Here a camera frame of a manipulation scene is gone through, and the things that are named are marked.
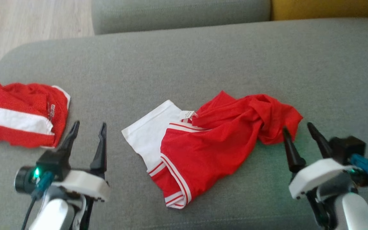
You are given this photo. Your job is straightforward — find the grey sofa seat cushion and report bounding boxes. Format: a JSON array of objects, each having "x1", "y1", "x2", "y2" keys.
[{"x1": 0, "y1": 18, "x2": 368, "y2": 230}]

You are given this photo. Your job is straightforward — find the red shorts with white stripe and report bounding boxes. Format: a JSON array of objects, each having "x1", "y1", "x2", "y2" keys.
[{"x1": 0, "y1": 82, "x2": 71, "y2": 149}]

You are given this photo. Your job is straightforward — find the left arm cable teal plug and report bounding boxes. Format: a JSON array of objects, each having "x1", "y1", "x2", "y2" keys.
[{"x1": 21, "y1": 172, "x2": 55, "y2": 230}]

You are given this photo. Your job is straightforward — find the yellow cushion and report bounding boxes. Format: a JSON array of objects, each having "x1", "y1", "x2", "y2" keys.
[{"x1": 271, "y1": 0, "x2": 368, "y2": 21}]

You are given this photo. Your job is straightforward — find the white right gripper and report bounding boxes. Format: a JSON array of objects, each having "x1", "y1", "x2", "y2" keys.
[{"x1": 282, "y1": 122, "x2": 358, "y2": 200}]

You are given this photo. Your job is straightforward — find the red white-sleeved jersey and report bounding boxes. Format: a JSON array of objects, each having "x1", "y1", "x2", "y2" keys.
[{"x1": 121, "y1": 91, "x2": 303, "y2": 210}]

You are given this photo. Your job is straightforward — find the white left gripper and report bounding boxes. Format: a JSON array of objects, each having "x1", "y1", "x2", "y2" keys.
[{"x1": 51, "y1": 121, "x2": 111, "y2": 202}]

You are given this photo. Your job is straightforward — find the grey sofa backrest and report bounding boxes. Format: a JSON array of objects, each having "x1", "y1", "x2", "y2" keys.
[{"x1": 91, "y1": 0, "x2": 272, "y2": 35}]

